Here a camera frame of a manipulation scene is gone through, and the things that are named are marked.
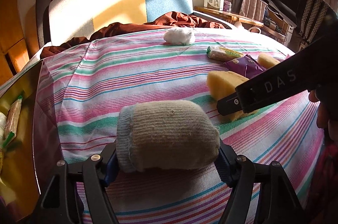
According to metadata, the Weidan cracker packet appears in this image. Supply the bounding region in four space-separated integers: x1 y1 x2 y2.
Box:
206 46 244 62

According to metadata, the cream sock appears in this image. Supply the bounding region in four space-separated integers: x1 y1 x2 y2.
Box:
116 100 220 172

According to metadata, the person right hand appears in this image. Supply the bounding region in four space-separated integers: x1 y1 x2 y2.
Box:
316 101 337 145

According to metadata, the yellow sponge block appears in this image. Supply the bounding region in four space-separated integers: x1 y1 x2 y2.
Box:
257 53 280 69
206 70 260 122

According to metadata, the gold tin box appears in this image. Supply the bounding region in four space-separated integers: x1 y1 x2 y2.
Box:
1 60 62 223

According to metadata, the striped bed sheet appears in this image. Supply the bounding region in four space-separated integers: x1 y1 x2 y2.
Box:
0 26 326 224

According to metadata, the white plastic bag ball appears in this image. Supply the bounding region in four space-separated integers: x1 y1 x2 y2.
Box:
163 27 195 45

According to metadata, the maroon blanket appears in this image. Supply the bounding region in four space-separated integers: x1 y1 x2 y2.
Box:
40 12 226 59

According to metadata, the wooden wardrobe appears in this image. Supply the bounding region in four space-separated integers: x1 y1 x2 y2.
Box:
1 0 39 84

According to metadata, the colour block headboard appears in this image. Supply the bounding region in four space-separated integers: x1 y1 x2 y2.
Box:
37 0 193 46

